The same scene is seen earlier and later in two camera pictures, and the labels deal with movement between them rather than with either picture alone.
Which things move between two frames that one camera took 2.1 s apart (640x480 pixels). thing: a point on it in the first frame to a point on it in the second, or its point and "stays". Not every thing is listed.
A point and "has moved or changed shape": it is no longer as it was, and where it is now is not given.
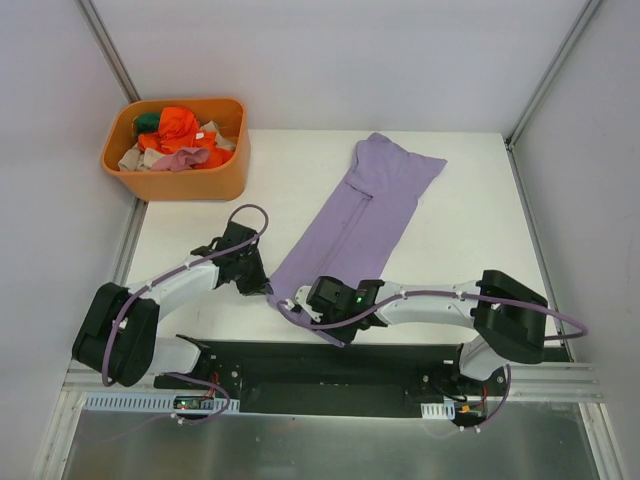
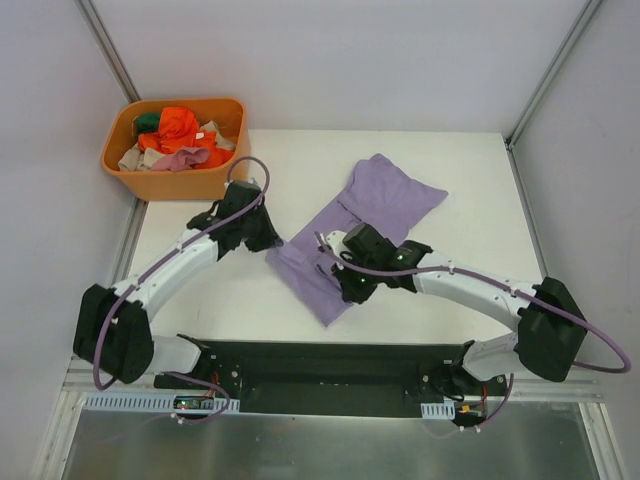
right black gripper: [310, 298] to [345, 279]
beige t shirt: [137, 160] stays
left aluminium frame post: [107, 47] stays
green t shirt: [147, 122] stays
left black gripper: [255, 282] to [261, 232]
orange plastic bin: [229, 182] stays
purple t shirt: [353, 234] has moved or changed shape
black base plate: [341, 380] stays
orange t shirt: [178, 129] stays
